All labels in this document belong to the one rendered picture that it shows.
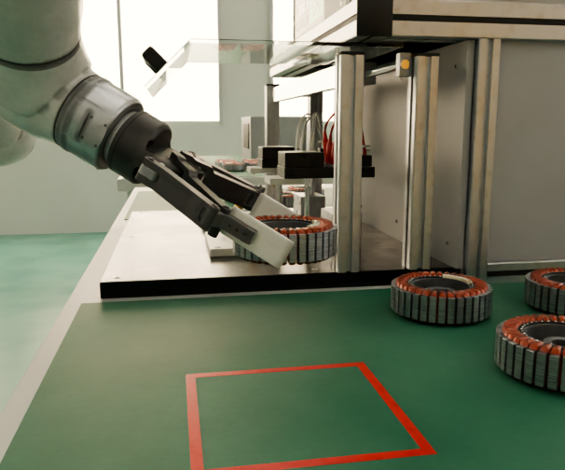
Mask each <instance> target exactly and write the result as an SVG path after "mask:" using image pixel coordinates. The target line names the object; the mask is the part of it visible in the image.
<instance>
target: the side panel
mask: <svg viewBox="0 0 565 470"><path fill-rule="evenodd" d="M501 40H502V39H491V40H488V39H487V38H479V39H476V40H475V59H474V77H473V94H472V112H471V129H470V146H469V163H468V181H467V199H466V216H465V233H464V250H463V268H462V269H457V274H459V273H461V274H463V275H469V276H474V277H476V278H479V279H480V280H483V281H484V282H486V283H518V282H525V276H526V274H528V273H529V272H532V271H534V270H538V269H544V268H565V42H536V41H501Z"/></svg>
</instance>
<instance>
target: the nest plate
mask: <svg viewBox="0 0 565 470"><path fill-rule="evenodd" d="M205 240H206V243H207V246H208V250H209V253H210V256H234V254H233V241H232V240H231V239H230V238H228V237H227V236H225V235H223V234H222V233H220V232H219V234H218V236H217V237H216V238H213V237H211V236H209V235H208V234H207V232H205Z"/></svg>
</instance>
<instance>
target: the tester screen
mask: <svg viewBox="0 0 565 470"><path fill-rule="evenodd" d="M303 1H304V0H296V23H295V38H296V37H298V36H299V35H301V34H302V33H304V32H305V31H306V30H308V29H309V28H310V27H311V26H313V25H314V24H315V23H317V22H318V21H320V20H321V19H323V18H324V15H323V16H321V17H320V18H319V19H317V20H316V21H314V22H313V23H311V24H310V0H305V14H304V15H302V16H301V17H300V18H298V6H299V5H300V4H301V3H302V2H303ZM307 15H309V23H308V24H307V25H305V26H304V27H303V28H301V29H300V30H299V31H297V32H296V24H297V23H298V22H300V21H301V20H302V19H304V18H305V17H306V16H307Z"/></svg>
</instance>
